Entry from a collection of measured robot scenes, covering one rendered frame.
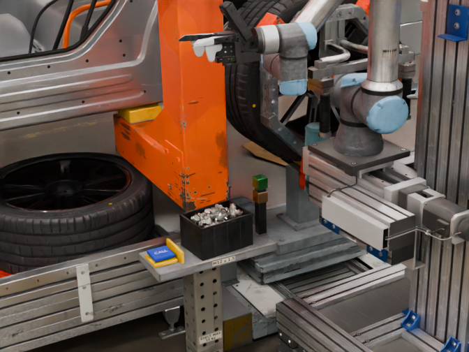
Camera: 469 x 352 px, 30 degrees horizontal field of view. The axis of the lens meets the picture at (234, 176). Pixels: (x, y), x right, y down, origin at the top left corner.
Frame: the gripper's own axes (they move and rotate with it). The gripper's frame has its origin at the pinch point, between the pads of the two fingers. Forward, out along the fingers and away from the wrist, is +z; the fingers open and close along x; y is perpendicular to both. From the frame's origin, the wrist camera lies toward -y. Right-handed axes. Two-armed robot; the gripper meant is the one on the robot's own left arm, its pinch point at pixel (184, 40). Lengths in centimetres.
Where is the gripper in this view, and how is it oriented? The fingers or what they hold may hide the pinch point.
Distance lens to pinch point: 227.4
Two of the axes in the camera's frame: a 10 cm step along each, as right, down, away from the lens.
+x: -3.0, -2.3, 9.3
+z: -9.5, 1.4, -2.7
